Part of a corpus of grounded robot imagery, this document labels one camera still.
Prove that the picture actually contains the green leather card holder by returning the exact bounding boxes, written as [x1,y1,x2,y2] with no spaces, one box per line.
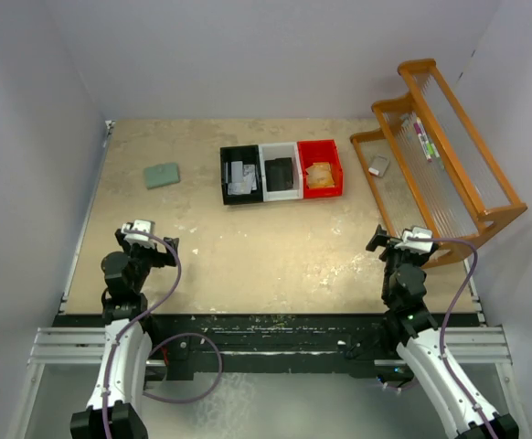
[144,163,180,189]

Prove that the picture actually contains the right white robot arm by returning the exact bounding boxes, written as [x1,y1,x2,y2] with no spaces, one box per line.
[366,226,519,438]

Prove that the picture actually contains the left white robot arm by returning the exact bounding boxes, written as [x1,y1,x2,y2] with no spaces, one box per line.
[69,219,180,438]

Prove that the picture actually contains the grey cards in bin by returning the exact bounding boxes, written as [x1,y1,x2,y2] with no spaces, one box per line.
[227,161,258,196]

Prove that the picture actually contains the small grey box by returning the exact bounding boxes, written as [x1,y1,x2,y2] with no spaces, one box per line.
[368,155,390,177]

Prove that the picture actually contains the wooden tiered rack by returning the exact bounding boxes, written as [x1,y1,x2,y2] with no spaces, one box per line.
[350,59,527,267]

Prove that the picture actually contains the orange packets in bin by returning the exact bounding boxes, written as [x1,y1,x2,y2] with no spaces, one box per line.
[306,162,335,189]

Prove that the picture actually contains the green marker pen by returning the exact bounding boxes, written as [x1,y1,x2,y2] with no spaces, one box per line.
[424,140,444,169]

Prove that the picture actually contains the red plastic bin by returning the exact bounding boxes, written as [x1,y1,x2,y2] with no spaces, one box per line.
[297,139,344,198]

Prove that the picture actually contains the black plastic bin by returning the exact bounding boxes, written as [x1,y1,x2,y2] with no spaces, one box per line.
[219,145,263,206]

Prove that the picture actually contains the purple marker pen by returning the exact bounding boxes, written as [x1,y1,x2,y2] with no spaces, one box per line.
[413,117,432,162]

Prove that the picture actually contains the black wallet in bin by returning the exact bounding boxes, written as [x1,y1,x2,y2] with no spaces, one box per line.
[264,157,293,192]

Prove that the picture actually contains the white plastic bin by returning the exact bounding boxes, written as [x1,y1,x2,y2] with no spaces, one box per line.
[259,142,303,202]

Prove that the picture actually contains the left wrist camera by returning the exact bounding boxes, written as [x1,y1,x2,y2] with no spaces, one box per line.
[121,219,155,247]

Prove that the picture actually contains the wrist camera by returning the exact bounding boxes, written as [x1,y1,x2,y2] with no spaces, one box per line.
[121,219,155,247]
[395,226,433,254]

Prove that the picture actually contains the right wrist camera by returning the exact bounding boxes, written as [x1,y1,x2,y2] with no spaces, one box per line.
[395,226,433,254]

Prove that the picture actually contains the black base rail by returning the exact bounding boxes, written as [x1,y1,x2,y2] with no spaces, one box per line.
[53,312,482,380]

